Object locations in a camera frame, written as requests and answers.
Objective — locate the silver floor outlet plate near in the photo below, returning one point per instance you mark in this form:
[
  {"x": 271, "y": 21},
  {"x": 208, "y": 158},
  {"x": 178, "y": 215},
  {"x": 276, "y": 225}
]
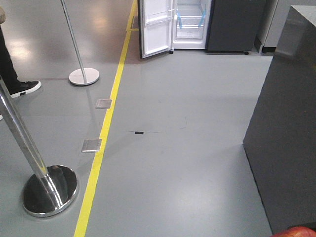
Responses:
[{"x": 91, "y": 145}]

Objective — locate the grey speckled kitchen counter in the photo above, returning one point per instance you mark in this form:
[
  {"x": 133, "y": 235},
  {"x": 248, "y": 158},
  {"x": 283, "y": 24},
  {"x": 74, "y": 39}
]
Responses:
[{"x": 280, "y": 142}]

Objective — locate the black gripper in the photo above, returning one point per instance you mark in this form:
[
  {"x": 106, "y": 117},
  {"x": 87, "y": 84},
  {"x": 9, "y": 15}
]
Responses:
[{"x": 311, "y": 225}]

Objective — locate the open white fridge door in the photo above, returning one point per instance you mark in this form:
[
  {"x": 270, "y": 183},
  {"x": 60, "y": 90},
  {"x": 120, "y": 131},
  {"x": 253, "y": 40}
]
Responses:
[{"x": 155, "y": 22}]

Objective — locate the chrome stanchion post near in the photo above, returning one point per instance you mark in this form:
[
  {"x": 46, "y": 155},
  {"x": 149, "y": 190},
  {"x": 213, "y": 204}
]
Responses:
[{"x": 51, "y": 189}]

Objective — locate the person leg black trousers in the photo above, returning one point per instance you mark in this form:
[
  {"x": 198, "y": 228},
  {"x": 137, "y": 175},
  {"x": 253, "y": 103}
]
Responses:
[{"x": 7, "y": 71}]

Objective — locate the silver stanchion round base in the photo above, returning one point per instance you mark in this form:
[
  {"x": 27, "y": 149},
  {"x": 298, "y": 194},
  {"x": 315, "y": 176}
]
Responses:
[{"x": 82, "y": 76}]

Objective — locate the black sneaker white sole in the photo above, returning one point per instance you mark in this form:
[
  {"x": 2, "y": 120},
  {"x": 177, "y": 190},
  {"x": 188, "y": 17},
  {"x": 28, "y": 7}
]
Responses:
[{"x": 23, "y": 88}]

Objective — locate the red yellow apple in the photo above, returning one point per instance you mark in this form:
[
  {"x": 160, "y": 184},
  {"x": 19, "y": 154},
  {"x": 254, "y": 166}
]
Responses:
[{"x": 296, "y": 232}]

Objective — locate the white fridge interior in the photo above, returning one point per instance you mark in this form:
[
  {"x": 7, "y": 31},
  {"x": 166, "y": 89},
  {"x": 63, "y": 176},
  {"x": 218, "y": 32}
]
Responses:
[{"x": 191, "y": 21}]

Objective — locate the silver floor outlet plate far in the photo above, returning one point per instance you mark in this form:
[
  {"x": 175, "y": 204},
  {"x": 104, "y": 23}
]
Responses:
[{"x": 103, "y": 104}]

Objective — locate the silver floor outlet plate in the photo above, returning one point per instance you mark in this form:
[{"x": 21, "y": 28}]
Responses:
[
  {"x": 91, "y": 145},
  {"x": 103, "y": 104}
]

